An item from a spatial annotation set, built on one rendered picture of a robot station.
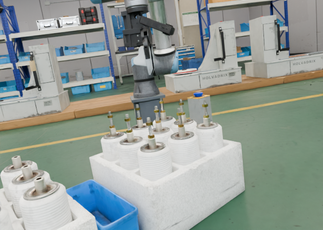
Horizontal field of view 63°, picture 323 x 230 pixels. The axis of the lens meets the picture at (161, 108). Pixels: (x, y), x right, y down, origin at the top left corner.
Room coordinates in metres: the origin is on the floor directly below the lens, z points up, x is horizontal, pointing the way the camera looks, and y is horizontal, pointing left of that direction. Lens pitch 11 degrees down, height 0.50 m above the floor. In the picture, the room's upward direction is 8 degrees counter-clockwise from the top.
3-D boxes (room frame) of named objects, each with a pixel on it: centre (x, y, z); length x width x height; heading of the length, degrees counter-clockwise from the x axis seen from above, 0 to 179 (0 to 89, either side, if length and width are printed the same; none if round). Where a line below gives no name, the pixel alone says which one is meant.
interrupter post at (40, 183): (0.54, 0.29, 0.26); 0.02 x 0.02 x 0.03
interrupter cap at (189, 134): (0.80, -0.05, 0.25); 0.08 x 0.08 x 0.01
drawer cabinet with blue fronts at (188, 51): (6.68, -0.73, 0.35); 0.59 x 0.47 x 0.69; 8
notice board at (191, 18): (7.24, -1.12, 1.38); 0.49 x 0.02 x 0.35; 98
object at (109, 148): (0.92, 0.18, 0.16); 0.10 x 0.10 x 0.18
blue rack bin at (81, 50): (5.62, 1.60, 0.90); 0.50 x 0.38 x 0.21; 7
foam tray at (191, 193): (0.89, 0.02, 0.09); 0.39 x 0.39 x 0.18; 37
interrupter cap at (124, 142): (0.82, 0.11, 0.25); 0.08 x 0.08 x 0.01
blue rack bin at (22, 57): (5.51, 2.46, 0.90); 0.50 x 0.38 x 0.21; 8
